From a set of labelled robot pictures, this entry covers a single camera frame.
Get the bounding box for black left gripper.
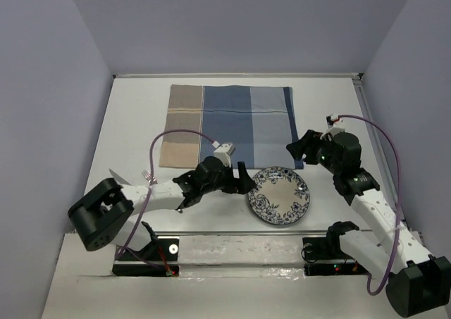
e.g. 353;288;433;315
200;162;255;195

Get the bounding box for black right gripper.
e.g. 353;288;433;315
285;129;341;175

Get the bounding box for blue floral plate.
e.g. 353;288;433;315
247;166;310;226

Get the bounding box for blue patchwork cloth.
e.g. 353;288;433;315
159;85;303;169

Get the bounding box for black-handled fork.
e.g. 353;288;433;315
140;169;183;214

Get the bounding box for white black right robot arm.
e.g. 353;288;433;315
286;130;450;318

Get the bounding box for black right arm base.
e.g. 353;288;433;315
300;221;368;277

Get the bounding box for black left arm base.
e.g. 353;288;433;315
111;221;180;277

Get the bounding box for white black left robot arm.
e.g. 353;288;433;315
68;156;256;259

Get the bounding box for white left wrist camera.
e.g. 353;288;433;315
212;141;235;167

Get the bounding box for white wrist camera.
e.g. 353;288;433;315
320;114;345;139
212;141;235;167

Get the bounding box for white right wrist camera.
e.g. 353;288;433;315
320;114;345;139

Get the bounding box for black-handled steak knife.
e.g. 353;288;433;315
109;168;130;185

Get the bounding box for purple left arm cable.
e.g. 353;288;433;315
114;129;219;273

